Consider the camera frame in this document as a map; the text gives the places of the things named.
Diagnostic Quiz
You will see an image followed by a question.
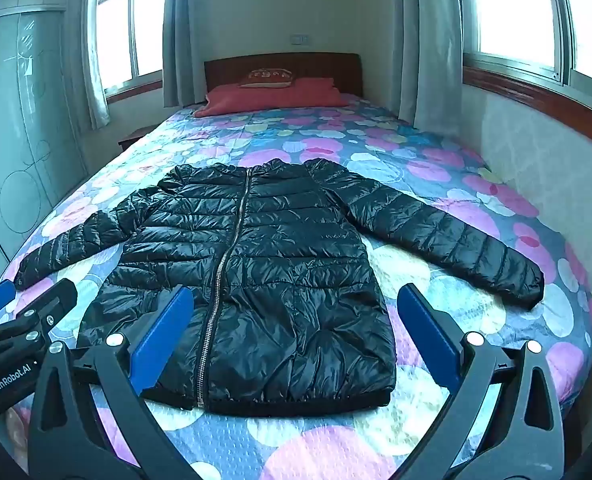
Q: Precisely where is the wooden window sill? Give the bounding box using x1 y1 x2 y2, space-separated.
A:
103 77 166 104
462 65 592 157

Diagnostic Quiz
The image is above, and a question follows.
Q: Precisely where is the red pillow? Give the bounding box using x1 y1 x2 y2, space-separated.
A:
193 77 349 118

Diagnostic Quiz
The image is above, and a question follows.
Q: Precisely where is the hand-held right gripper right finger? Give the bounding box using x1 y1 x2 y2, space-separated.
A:
397 282 567 480

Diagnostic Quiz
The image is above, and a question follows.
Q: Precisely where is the white patterned wardrobe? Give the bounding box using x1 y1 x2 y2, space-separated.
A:
0 0 97 281

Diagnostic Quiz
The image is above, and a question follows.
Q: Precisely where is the wooden headboard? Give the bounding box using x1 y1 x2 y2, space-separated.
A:
204 53 364 98

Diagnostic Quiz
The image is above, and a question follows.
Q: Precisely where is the wooden nightstand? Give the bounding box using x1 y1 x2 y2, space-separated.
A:
117 126 153 153

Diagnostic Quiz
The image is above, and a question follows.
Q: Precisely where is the grey curtain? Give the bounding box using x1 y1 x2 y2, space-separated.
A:
396 0 422 121
162 0 202 108

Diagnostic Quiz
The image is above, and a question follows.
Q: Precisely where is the white sheer curtain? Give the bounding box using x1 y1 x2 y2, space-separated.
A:
66 0 112 131
413 0 466 140

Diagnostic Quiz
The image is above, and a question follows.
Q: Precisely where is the floral printed bedspread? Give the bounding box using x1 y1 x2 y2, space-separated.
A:
0 92 592 480

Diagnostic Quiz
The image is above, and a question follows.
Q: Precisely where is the black puffer jacket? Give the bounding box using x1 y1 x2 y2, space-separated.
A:
15 157 546 416

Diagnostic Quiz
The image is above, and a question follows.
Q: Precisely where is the small embroidered red cushion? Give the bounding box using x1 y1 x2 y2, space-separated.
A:
238 69 297 89

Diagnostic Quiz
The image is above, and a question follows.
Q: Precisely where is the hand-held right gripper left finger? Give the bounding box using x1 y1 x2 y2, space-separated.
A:
28 285 212 480

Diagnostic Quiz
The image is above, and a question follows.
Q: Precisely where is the window with white frame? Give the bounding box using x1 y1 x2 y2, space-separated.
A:
453 0 592 106
83 0 172 98

